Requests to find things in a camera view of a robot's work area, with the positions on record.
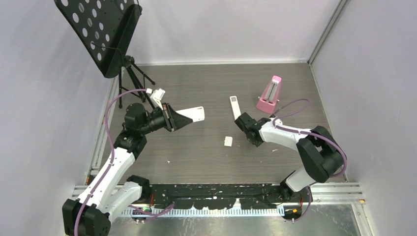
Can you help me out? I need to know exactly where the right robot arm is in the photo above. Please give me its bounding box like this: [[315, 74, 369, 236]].
[[235, 113, 347, 202]]

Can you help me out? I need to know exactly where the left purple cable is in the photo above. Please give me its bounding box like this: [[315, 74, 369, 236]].
[[73, 88, 152, 236]]

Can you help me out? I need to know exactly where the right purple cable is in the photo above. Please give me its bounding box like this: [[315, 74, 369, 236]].
[[270, 98, 348, 178]]

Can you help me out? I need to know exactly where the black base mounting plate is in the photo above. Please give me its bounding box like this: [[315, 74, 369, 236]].
[[138, 183, 309, 210]]

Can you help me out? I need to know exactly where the small white remote control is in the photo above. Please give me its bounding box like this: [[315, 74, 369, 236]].
[[176, 106, 205, 122]]

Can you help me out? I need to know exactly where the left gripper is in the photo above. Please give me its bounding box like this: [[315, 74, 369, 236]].
[[140, 103, 192, 135]]

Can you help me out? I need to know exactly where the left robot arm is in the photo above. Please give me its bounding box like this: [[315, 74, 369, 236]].
[[62, 103, 205, 236]]

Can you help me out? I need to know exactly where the pink metronome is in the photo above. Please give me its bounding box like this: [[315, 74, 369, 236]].
[[256, 75, 282, 114]]

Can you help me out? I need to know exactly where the purple cable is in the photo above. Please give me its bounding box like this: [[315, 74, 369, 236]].
[[270, 98, 348, 178], [73, 88, 152, 236]]

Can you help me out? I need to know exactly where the long white remote control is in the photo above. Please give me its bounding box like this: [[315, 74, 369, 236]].
[[229, 96, 241, 120]]

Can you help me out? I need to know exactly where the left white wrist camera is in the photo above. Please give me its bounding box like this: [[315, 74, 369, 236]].
[[146, 88, 166, 109]]

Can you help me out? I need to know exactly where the black perforated music stand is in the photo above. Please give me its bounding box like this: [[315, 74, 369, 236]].
[[55, 0, 143, 89]]

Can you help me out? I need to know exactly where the small remote battery cover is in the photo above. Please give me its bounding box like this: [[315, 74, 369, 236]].
[[224, 136, 233, 147]]

